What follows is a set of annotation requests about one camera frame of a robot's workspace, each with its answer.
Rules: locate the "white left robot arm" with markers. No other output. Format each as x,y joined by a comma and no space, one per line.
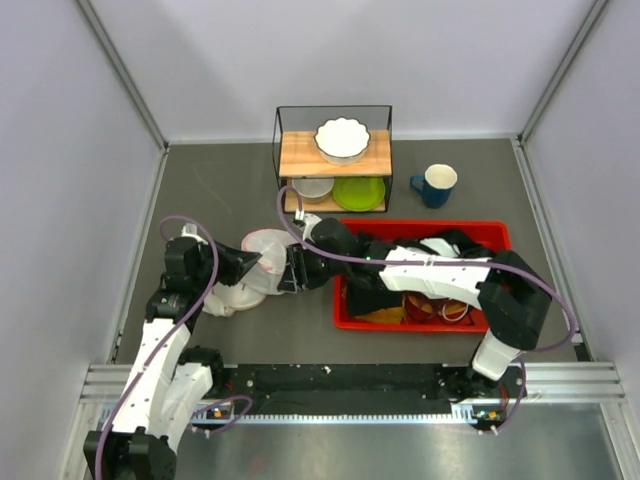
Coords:
141,436

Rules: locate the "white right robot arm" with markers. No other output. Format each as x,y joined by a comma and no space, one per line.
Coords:
398,273

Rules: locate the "red plastic bin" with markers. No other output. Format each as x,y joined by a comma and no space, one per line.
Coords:
413,312

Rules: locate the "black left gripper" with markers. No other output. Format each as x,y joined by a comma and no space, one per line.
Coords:
237,262

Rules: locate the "white mesh laundry bag pink zipper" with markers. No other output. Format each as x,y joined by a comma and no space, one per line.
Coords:
265,276

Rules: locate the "blue mug white interior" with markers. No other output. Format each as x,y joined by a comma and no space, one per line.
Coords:
435,185

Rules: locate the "green plate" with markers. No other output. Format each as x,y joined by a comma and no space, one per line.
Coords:
359,194

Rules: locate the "cream mesh laundry bag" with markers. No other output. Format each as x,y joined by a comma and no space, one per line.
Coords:
225,301

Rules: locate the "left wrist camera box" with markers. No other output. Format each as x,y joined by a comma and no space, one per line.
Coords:
190,230

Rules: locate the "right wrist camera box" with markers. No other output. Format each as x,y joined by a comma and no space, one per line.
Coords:
305,222

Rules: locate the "black garment in bin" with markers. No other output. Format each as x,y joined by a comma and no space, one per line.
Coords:
361,301

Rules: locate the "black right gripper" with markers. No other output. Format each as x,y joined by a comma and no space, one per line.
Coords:
297,274

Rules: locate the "black wire wooden shelf rack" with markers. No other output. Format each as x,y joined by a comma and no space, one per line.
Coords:
295,155

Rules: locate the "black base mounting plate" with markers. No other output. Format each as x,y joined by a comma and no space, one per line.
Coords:
353,389

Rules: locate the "aluminium frame rail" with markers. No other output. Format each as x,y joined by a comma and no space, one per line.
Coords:
545,383

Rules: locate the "white scalloped bowl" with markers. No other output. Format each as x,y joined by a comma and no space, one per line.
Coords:
342,141

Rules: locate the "grey metal bowl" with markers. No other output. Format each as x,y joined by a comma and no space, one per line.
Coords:
313,190

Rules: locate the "white bra in bin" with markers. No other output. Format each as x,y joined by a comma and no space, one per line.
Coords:
441,247

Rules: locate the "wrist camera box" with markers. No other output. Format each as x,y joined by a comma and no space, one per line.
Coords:
190,230
305,222

